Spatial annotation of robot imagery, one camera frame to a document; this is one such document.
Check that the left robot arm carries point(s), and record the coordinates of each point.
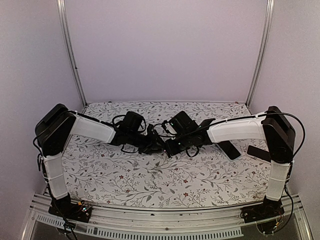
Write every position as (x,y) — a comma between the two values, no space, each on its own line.
(54,131)

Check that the right aluminium frame post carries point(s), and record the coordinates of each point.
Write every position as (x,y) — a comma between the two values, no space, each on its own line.
(268,18)

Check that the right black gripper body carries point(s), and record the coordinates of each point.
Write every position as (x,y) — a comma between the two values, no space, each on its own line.
(183,143)

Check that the left aluminium frame post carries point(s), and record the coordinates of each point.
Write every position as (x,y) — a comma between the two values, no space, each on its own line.
(61,7)

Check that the phone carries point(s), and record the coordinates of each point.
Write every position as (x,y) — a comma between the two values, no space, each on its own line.
(229,150)

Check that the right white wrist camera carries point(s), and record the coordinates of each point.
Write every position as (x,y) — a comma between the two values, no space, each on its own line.
(168,128)

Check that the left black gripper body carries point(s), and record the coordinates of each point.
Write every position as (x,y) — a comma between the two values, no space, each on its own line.
(147,145)

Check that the floral patterned table mat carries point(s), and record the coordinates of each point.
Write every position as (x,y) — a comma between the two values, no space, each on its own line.
(100,173)

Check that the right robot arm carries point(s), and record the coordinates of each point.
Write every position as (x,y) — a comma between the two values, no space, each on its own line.
(271,126)

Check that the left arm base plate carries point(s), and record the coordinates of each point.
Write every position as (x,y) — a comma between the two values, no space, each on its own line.
(71,211)

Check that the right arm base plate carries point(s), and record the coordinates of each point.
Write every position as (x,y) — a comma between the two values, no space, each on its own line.
(270,214)

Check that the aluminium frame post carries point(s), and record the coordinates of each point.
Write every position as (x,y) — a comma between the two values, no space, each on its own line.
(61,7)
(268,18)

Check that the front aluminium rail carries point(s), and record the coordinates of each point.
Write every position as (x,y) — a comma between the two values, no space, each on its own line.
(114,222)

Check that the black smartphone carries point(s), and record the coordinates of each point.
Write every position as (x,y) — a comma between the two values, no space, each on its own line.
(258,153)

